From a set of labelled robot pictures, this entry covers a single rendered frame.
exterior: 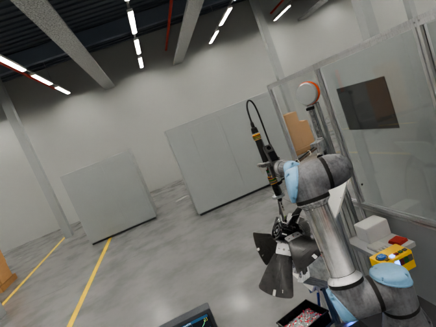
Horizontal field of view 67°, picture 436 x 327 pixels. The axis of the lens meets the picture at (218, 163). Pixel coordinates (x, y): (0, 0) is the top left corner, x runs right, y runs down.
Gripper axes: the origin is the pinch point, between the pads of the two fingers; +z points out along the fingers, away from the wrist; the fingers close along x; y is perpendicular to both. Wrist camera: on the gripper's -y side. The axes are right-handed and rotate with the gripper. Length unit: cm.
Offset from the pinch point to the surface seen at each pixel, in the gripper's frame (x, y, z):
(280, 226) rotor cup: -3.5, 39.4, 3.5
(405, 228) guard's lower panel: 70, 74, 0
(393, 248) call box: 33, 57, -37
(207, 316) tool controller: -60, 41, -43
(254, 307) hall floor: -18, 164, 142
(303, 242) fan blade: -0.1, 45.9, -13.1
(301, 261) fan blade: -8, 49, -23
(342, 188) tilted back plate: 39, 33, 0
